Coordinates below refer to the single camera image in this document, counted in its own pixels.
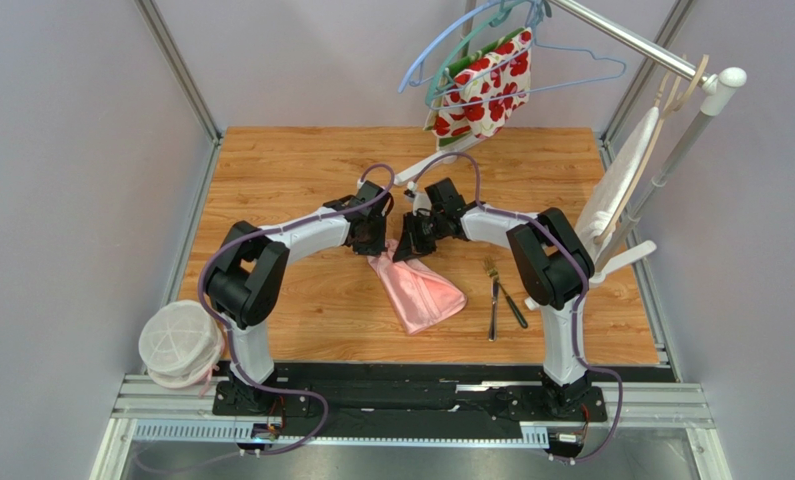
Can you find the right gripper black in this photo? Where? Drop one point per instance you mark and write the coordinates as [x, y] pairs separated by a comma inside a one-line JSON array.
[[415, 233]]

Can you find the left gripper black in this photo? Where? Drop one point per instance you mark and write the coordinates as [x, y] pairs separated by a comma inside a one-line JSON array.
[[380, 246]]

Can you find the pink cloth napkin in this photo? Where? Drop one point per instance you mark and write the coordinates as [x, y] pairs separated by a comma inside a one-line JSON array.
[[420, 297]]

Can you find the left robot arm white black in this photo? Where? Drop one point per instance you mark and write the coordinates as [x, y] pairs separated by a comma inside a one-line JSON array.
[[241, 282]]

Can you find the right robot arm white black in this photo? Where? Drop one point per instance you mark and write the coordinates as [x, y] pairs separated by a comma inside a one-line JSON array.
[[552, 262]]

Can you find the light blue hanger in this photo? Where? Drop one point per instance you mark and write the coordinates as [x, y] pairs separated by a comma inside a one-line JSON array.
[[454, 41]]

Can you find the red floral cloth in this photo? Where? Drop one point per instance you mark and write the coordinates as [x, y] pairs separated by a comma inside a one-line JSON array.
[[476, 95]]

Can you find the white hanging cloth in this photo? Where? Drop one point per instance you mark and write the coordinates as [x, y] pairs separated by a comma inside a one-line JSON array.
[[596, 221]]

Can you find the white clothes rack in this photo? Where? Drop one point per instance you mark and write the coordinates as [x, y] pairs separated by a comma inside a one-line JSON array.
[[718, 88]]

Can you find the white mesh basket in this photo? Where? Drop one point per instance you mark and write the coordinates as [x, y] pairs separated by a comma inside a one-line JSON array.
[[181, 345]]

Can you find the teal green hanger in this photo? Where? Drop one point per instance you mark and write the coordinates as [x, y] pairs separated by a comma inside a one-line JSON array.
[[470, 24]]

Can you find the black handled knife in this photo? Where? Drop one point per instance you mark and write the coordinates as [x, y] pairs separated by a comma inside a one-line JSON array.
[[518, 315]]

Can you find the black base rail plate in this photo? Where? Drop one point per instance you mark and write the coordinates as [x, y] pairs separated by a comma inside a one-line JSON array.
[[408, 401]]

